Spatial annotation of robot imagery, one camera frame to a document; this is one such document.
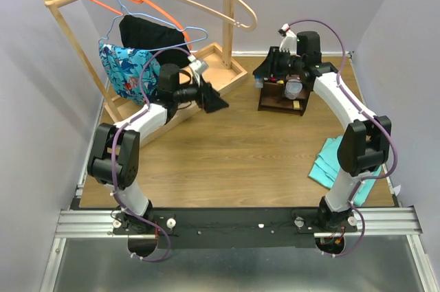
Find black garment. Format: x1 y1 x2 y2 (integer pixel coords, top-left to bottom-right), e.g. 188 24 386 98
115 15 189 67

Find blue patterned shorts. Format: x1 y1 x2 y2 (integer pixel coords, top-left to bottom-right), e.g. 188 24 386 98
99 43 160 105

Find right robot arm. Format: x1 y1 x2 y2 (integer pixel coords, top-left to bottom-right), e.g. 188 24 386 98
253 25 391 232

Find wooden clothes rack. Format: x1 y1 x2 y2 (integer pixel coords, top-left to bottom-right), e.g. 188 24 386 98
43 0 248 146

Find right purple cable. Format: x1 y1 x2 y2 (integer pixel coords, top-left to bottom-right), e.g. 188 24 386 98
280 19 402 258

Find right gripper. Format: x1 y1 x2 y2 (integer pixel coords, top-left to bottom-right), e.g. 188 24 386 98
252 47 303 80

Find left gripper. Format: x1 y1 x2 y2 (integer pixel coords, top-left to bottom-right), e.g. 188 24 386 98
173 73 229 114

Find clear paperclip jar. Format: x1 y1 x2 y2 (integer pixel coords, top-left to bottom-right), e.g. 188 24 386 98
284 79 303 100

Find teal folded cloth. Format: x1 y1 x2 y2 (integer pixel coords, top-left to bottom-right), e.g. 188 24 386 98
309 136 375 206

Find light blue wire hanger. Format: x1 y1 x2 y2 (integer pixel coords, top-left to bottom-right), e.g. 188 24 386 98
98 0 208 52

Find brown wooden desk organizer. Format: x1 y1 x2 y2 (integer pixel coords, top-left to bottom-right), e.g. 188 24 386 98
258 81 310 116

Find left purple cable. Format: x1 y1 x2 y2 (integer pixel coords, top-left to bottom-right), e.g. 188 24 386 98
109 47 197 262

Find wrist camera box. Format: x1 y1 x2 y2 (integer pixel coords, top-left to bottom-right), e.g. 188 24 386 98
189 58 209 76
278 29 297 54

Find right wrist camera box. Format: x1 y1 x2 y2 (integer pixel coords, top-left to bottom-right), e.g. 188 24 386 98
278 29 297 54

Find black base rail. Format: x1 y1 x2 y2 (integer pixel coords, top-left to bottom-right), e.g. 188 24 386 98
113 207 360 249

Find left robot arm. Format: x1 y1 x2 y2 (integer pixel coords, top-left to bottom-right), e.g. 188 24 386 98
87 60 229 234

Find purple cable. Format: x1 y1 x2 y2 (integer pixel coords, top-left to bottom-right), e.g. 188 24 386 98
109 47 197 262
280 19 402 258

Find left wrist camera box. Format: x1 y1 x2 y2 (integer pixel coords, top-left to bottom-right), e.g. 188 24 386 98
189 58 209 76

